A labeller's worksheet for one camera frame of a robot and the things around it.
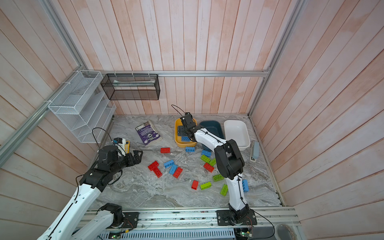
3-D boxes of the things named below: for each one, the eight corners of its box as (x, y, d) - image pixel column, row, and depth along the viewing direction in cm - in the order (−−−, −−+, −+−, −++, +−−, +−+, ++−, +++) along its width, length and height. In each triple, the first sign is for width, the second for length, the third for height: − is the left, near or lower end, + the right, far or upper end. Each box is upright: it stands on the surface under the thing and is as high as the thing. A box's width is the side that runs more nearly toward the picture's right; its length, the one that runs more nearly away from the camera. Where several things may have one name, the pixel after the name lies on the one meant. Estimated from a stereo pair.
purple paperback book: (146, 147, 103) (145, 145, 101) (135, 130, 113) (134, 127, 111) (162, 139, 108) (161, 136, 105) (150, 123, 118) (149, 120, 115)
